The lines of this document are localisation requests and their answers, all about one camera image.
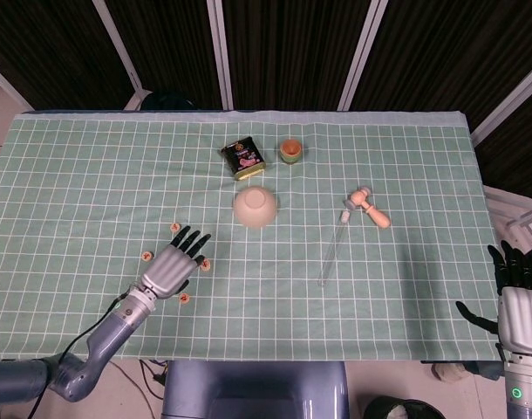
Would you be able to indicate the black bag behind table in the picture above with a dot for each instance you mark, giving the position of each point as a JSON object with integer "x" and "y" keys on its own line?
{"x": 168, "y": 101}

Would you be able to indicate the dark green food tin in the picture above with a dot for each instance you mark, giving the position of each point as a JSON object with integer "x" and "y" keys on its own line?
{"x": 244, "y": 159}

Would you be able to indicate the blue-grey robot torso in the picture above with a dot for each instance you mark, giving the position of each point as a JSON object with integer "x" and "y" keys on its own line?
{"x": 248, "y": 393}

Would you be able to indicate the green and orange cup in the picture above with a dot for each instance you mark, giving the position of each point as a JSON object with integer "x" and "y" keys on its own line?
{"x": 290, "y": 150}

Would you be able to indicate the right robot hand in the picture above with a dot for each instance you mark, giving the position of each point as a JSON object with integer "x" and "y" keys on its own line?
{"x": 521, "y": 318}

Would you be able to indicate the beige round floor object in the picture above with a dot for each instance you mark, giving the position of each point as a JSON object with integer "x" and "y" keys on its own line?
{"x": 450, "y": 371}

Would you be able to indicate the wooden toy hammer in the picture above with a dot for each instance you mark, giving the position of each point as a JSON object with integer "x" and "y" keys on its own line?
{"x": 377, "y": 216}

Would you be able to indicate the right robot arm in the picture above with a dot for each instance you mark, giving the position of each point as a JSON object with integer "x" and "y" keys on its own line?
{"x": 525, "y": 393}

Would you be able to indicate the black trash bin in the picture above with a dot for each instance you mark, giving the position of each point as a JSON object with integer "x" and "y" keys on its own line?
{"x": 379, "y": 408}

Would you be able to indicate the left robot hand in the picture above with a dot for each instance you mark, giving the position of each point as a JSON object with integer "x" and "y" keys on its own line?
{"x": 168, "y": 272}

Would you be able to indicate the beige upturned bowl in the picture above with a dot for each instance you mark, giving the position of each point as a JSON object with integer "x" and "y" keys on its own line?
{"x": 255, "y": 207}

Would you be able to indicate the white frame post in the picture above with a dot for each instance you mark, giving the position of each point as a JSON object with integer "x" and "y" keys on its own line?
{"x": 221, "y": 52}
{"x": 510, "y": 102}
{"x": 363, "y": 52}
{"x": 117, "y": 43}
{"x": 8, "y": 87}

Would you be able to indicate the green checked tablecloth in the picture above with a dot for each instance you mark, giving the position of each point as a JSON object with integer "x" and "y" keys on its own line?
{"x": 292, "y": 283}

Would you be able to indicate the white metal rack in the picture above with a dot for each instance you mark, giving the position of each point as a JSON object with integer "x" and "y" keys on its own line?
{"x": 527, "y": 217}

